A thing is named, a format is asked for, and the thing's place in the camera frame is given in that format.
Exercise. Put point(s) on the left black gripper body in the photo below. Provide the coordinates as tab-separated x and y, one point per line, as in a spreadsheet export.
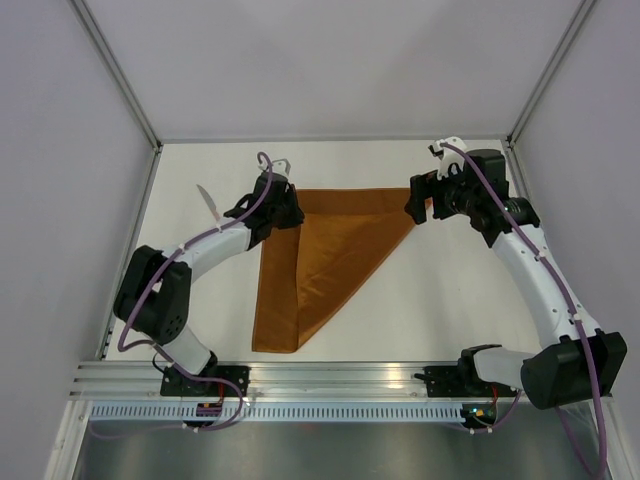
287	215

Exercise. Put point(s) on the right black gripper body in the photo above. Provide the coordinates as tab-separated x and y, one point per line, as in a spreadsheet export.
452	196

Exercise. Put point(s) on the white plastic knife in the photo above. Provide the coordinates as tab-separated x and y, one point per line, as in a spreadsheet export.
209	201

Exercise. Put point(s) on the brown cloth napkin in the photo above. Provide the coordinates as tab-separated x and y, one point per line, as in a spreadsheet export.
308	273

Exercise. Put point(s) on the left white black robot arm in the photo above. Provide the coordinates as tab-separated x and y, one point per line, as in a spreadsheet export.
153	299

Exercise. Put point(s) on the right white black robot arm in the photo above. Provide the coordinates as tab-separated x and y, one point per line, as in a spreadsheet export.
578	360

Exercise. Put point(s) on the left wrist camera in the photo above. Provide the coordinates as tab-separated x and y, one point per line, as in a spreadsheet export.
281	167

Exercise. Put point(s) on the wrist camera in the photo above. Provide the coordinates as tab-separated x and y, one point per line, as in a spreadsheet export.
450	152
281	167

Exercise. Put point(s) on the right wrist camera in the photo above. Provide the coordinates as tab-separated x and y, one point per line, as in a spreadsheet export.
450	152

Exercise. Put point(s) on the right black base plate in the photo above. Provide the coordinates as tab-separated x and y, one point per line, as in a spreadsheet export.
442	381

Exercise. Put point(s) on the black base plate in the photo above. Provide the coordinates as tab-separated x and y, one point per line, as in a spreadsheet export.
228	381
442	381

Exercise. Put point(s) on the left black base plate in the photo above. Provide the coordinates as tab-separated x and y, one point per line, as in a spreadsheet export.
228	381

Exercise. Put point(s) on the right aluminium frame post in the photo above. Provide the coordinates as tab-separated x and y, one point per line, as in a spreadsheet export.
579	18

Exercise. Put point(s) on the aluminium frame post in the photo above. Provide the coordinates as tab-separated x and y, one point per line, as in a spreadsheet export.
579	18
97	38

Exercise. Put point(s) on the left aluminium frame post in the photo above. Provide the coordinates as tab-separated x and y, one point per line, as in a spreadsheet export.
97	38

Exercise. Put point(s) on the aluminium front rail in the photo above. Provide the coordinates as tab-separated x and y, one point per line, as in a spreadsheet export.
271	381

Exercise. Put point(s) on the white slotted cable duct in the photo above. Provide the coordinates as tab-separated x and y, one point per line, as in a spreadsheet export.
438	412

